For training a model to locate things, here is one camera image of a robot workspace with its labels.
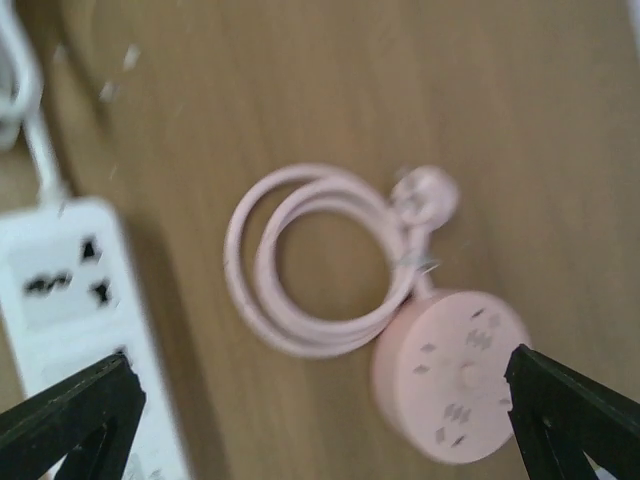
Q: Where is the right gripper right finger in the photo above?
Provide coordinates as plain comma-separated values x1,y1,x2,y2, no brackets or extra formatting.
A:
505,344,639,479

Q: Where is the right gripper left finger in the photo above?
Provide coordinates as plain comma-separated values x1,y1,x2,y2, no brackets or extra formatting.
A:
1,352,146,479

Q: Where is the white power strip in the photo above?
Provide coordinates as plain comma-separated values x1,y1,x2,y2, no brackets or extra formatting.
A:
1,197,193,479

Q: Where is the pink round power strip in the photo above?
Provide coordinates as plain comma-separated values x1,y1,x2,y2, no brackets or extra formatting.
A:
372,290,531,465

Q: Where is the pink power cord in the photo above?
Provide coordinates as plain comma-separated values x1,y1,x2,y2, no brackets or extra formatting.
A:
222,163,462,361

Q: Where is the white power cord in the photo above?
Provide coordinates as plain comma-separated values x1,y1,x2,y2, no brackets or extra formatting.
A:
0,0,71,206

